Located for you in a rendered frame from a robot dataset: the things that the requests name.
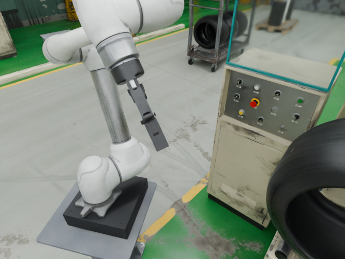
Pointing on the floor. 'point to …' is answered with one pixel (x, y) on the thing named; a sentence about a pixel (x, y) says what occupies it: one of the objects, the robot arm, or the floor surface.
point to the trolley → (210, 34)
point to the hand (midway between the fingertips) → (159, 140)
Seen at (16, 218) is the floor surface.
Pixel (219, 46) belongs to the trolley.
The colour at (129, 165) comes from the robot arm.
